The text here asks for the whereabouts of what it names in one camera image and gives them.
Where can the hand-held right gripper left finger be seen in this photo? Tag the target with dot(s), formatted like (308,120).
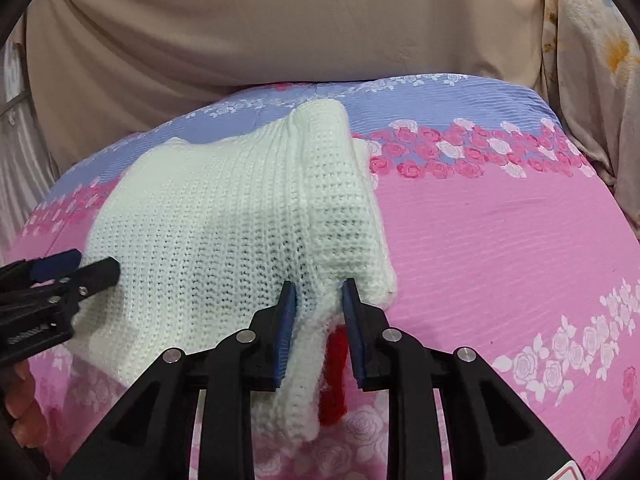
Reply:
(285,332)

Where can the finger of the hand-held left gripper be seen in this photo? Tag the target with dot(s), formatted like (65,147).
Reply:
(97,275)
(55,263)

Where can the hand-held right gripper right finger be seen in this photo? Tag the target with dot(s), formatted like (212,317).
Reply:
(352,332)

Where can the white red navy knit sweater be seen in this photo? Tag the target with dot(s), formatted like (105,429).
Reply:
(200,235)

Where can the person's left hand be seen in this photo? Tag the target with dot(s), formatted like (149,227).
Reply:
(25,405)

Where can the sheer striped curtain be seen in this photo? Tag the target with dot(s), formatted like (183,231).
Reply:
(22,185)

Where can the pink blue floral bed sheet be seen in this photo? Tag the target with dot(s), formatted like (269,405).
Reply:
(475,260)

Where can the beige cloth backdrop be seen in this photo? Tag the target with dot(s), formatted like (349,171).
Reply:
(250,25)

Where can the cream floral blanket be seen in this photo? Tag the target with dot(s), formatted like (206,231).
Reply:
(580,85)

